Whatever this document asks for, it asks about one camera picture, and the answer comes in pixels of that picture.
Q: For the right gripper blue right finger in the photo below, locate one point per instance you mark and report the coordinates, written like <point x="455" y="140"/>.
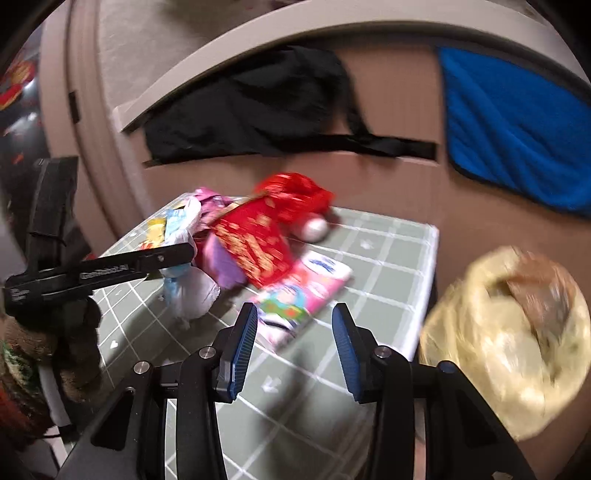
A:
<point x="355" y="346"/>

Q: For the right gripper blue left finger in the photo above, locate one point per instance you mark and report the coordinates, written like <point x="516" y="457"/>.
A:
<point x="235" y="354"/>

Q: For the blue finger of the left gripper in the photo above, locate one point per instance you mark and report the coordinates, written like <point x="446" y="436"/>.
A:
<point x="125" y="267"/>

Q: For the pink snack wrapper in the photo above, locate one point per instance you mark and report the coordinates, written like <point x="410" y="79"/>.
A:
<point x="286" y="307"/>

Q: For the purple pink sponge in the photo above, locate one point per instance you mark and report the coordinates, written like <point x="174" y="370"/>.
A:
<point x="220" y="265"/>

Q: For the red drink can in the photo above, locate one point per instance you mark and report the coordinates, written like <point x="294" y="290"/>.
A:
<point x="249" y="231"/>

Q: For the red plastic bag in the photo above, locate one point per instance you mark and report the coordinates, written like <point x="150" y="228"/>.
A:
<point x="295" y="197"/>

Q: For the grey countertop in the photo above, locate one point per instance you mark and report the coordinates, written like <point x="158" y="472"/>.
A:
<point x="482" y="23"/>

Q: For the black cloth bag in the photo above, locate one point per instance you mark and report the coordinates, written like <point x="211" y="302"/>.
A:
<point x="283" y="101"/>

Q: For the blue towel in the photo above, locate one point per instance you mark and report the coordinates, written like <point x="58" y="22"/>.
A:
<point x="513" y="128"/>

